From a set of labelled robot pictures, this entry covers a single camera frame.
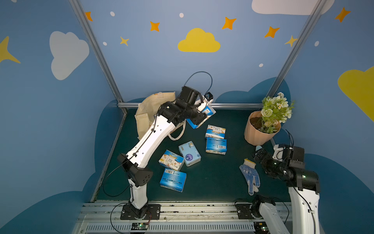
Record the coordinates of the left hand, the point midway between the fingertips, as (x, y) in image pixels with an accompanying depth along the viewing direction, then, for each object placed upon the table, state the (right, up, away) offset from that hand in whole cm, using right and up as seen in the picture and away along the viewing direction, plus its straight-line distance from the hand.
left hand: (203, 109), depth 72 cm
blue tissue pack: (-16, -38, +6) cm, 42 cm away
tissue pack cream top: (+11, -13, +29) cm, 34 cm away
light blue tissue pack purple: (-7, -26, +19) cm, 32 cm away
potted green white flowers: (+39, -9, +19) cm, 44 cm away
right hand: (+28, -24, -1) cm, 37 cm away
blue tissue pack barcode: (+10, -22, +21) cm, 32 cm away
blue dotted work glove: (+30, -38, +14) cm, 51 cm away
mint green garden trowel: (+40, -23, +27) cm, 54 cm away
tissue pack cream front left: (-18, -29, +14) cm, 37 cm away
